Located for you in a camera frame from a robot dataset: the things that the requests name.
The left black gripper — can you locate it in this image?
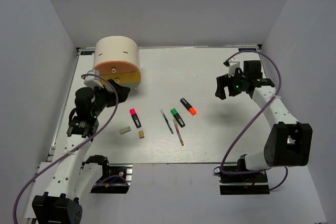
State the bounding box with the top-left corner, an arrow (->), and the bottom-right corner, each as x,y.
91,79 -> 130,117

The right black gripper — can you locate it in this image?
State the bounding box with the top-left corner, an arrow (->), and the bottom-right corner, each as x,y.
216,68 -> 249,100

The orange top drawer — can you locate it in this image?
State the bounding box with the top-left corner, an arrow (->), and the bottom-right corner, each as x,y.
94,61 -> 139,75

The pink highlighter marker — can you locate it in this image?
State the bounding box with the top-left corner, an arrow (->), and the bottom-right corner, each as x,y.
129,109 -> 142,129

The orange highlighter marker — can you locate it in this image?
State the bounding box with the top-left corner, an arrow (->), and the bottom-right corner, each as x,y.
180,98 -> 197,115

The green pen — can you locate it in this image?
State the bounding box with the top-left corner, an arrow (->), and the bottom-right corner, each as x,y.
160,109 -> 174,134

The green highlighter marker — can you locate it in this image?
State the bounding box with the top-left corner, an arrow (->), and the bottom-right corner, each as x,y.
170,108 -> 185,127

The red pen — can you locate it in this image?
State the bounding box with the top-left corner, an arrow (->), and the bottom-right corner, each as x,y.
173,119 -> 184,146

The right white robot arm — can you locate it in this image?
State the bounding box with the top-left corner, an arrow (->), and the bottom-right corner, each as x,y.
215,60 -> 313,182

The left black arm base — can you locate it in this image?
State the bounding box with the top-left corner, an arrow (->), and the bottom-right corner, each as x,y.
91,164 -> 133,194

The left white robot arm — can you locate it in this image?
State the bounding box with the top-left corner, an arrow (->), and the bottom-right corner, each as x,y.
32,79 -> 130,223

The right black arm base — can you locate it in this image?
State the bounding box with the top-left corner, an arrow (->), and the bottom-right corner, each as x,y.
213,166 -> 270,196

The grey white eraser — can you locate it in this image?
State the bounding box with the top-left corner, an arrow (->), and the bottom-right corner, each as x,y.
119,126 -> 131,135

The cream round drawer organizer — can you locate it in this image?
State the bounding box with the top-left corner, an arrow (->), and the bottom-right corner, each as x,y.
93,36 -> 140,89

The small tan eraser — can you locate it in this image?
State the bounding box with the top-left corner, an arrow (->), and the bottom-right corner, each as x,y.
139,130 -> 145,139

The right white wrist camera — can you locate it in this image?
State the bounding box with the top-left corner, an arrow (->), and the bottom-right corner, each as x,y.
223,58 -> 240,78

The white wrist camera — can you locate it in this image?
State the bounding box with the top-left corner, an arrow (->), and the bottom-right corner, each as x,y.
81,69 -> 103,89
223,58 -> 240,78

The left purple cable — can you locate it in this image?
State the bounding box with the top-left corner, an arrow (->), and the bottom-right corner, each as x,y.
12,73 -> 119,224

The purple cable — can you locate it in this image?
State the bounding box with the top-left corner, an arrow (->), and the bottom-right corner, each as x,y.
12,73 -> 119,224
219,50 -> 289,191

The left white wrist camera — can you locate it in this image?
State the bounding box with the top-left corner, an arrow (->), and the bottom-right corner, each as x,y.
81,69 -> 103,89

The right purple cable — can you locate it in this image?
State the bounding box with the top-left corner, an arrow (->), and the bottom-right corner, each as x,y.
219,50 -> 289,191

